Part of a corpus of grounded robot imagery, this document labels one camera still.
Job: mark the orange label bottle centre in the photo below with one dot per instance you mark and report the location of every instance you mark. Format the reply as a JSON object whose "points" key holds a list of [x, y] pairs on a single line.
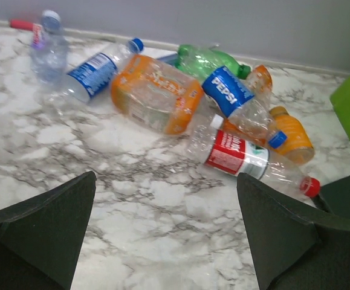
{"points": [[156, 95]]}

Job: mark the orange juice bottle right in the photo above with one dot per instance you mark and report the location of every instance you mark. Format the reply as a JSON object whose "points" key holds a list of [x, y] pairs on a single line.
{"points": [[297, 147]]}

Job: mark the small clear bottle back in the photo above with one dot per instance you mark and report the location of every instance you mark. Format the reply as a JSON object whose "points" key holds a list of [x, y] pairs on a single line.
{"points": [[49, 49]]}

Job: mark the blue label bottle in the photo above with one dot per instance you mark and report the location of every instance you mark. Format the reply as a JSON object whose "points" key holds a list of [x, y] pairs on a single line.
{"points": [[240, 106], [87, 80]]}

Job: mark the green sprite bottle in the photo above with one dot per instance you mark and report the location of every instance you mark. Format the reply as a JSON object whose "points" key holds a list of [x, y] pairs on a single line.
{"points": [[200, 62]]}

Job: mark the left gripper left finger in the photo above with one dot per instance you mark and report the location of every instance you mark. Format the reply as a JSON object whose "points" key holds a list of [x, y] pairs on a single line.
{"points": [[41, 237]]}

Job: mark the right black foam pad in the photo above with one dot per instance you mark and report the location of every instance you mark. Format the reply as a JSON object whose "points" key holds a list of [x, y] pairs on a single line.
{"points": [[334, 198]]}

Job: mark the nongfu red label bottle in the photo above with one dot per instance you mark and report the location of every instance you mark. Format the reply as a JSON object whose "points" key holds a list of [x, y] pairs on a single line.
{"points": [[228, 152]]}

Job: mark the orange label bottle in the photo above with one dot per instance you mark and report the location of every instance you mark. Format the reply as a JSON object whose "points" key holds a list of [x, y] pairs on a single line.
{"points": [[259, 81], [156, 95]]}

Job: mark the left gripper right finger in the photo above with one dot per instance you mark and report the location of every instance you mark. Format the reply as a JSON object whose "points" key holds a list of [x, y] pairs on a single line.
{"points": [[293, 245]]}

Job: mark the orange label bottle back right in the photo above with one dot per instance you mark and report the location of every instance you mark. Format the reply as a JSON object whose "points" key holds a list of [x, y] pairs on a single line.
{"points": [[259, 81]]}

